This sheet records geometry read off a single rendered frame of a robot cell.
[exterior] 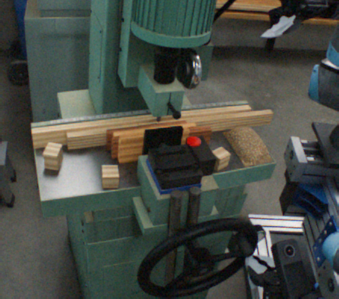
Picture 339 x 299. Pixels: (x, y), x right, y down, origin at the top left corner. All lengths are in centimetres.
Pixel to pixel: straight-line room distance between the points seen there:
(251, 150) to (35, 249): 120
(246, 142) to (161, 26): 40
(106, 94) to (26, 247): 100
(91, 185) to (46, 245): 104
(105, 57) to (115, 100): 15
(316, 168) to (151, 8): 80
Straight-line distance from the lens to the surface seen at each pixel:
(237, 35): 377
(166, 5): 78
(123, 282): 124
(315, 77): 127
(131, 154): 94
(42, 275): 182
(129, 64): 100
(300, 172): 133
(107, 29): 104
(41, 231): 196
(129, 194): 91
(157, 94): 90
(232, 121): 110
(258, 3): 319
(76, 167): 94
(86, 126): 98
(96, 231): 99
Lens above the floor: 155
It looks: 38 degrees down
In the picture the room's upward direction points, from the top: 9 degrees clockwise
